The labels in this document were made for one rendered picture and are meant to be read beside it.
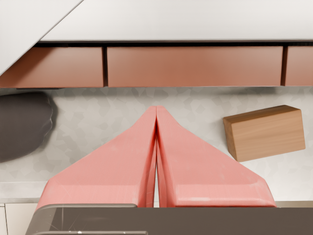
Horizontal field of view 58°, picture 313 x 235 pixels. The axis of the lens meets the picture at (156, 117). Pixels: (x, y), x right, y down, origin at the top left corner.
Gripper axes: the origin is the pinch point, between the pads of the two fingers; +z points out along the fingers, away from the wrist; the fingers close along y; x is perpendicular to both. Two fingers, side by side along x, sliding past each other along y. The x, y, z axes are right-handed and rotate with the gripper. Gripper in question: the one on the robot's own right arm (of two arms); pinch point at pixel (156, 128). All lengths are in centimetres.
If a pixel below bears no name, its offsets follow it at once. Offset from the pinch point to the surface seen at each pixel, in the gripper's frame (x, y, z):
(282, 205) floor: 93, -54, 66
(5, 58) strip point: 3.0, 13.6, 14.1
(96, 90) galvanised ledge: 14.3, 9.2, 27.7
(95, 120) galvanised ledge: 18.5, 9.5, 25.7
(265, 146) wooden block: 19.0, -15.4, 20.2
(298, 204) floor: 93, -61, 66
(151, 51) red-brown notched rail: 3.4, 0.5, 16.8
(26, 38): 1.5, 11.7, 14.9
